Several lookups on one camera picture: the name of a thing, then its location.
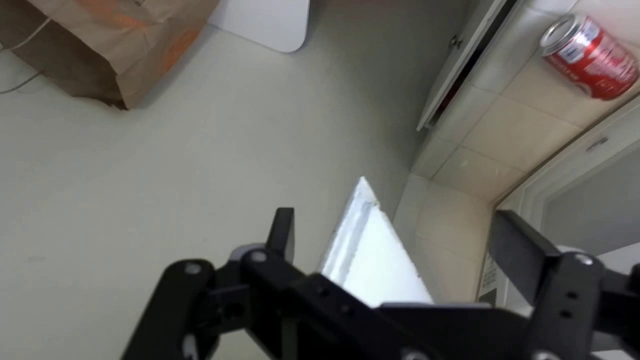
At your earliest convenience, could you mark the red soda can lying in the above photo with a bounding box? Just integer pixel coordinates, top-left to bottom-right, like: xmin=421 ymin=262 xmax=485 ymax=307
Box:
xmin=538 ymin=11 xmax=640 ymax=103

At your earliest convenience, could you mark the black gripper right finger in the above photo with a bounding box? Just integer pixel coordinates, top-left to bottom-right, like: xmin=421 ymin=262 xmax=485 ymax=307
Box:
xmin=488 ymin=207 xmax=640 ymax=360

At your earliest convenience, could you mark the white wide drawer with knob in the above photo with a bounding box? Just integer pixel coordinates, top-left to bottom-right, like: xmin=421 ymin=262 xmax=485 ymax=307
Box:
xmin=414 ymin=0 xmax=519 ymax=133

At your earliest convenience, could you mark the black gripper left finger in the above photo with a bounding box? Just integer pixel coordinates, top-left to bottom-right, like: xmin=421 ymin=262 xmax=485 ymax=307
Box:
xmin=120 ymin=205 xmax=376 ymax=360

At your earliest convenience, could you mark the brown paper bag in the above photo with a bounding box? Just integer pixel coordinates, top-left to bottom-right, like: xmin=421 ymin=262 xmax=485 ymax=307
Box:
xmin=0 ymin=0 xmax=222 ymax=112

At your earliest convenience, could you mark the thin white cord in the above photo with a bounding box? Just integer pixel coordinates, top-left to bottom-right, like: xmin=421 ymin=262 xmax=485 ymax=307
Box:
xmin=0 ymin=16 xmax=54 ymax=96

